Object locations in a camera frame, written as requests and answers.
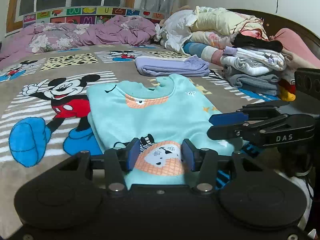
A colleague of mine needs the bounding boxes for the purple floral quilt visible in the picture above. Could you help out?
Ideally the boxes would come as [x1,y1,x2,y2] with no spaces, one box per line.
[1,15,156,69]

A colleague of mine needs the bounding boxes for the pink pillow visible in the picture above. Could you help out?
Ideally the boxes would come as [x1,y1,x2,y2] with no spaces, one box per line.
[273,28,319,68]

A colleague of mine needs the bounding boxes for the light blue printed sweatshirt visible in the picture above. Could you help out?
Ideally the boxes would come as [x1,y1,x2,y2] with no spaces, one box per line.
[87,74,244,186]

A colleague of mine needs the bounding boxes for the pile of unfolded clothes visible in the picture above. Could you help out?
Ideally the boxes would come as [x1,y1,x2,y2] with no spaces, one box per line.
[154,7,296,101]

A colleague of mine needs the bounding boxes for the brown Mickey Mouse blanket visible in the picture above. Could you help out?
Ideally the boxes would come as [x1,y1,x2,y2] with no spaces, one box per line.
[1,46,276,237]

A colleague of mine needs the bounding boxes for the colourful alphabet wall mat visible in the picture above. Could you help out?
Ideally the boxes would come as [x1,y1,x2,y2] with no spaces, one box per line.
[22,6,165,28]

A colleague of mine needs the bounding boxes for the folded lavender garment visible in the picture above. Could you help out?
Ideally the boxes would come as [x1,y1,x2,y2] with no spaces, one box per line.
[135,55,210,77]

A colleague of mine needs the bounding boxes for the dark wooden headboard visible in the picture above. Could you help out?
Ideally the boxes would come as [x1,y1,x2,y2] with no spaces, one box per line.
[229,9,320,59]

